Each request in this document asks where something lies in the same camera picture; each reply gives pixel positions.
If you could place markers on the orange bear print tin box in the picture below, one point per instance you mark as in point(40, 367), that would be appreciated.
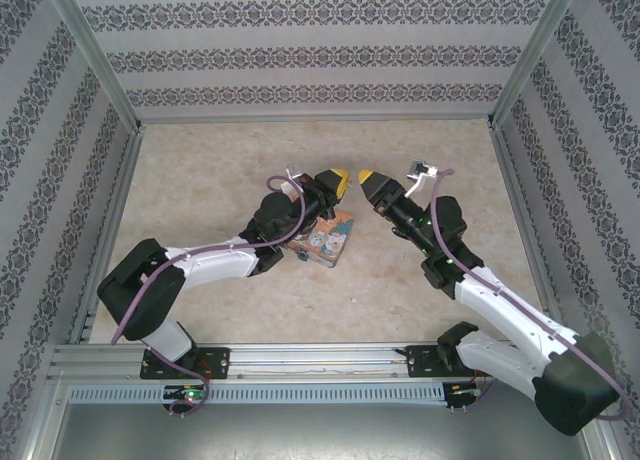
point(327, 240)

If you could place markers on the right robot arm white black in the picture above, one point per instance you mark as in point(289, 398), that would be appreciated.
point(505, 300)

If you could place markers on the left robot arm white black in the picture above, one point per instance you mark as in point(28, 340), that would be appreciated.
point(215, 260)

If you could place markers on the circuit board with green light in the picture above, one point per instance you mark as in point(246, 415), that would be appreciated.
point(186, 394)

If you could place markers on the grey metal sheet panel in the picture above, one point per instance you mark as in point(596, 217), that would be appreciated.
point(310, 432)

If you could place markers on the aluminium side rail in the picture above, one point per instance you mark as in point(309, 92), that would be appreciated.
point(107, 230)
point(525, 220)

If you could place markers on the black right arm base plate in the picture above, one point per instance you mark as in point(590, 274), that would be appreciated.
point(422, 361)

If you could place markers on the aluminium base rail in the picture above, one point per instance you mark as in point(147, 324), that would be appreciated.
point(315, 360)

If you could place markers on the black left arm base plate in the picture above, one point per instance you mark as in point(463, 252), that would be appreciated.
point(215, 362)

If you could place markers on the aluminium frame post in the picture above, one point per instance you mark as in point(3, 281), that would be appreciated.
point(537, 50)
point(95, 55)

